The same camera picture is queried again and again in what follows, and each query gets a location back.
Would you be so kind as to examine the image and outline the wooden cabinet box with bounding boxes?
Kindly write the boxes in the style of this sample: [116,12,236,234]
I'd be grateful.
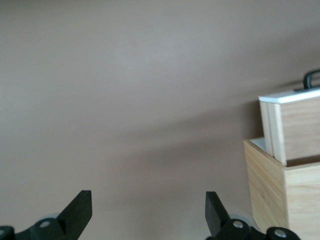
[243,137,320,240]

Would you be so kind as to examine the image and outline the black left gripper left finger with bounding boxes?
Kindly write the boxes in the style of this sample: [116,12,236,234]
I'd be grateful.
[0,189,93,240]

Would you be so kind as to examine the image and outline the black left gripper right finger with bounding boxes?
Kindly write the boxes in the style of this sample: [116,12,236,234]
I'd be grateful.
[205,191,300,240]

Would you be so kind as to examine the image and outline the brown table cover sheet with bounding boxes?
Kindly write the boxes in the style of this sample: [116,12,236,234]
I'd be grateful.
[0,0,320,240]

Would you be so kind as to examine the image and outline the white-front drawer with black handle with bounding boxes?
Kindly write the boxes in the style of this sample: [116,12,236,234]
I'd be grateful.
[258,68,320,167]

